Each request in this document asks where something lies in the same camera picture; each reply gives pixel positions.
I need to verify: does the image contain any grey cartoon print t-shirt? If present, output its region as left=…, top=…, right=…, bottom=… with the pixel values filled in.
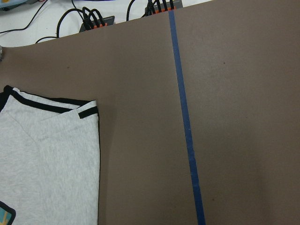
left=0, top=86, right=100, bottom=225

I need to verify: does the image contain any near orange black usb hub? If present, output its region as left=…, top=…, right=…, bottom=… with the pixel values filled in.
left=79, top=15, right=115, bottom=33

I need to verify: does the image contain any orange black usb hub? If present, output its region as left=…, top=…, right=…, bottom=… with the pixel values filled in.
left=79, top=15, right=115, bottom=33
left=145, top=0, right=183, bottom=14

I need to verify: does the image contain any far orange black usb hub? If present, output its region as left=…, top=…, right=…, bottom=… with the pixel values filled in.
left=145, top=0, right=183, bottom=14

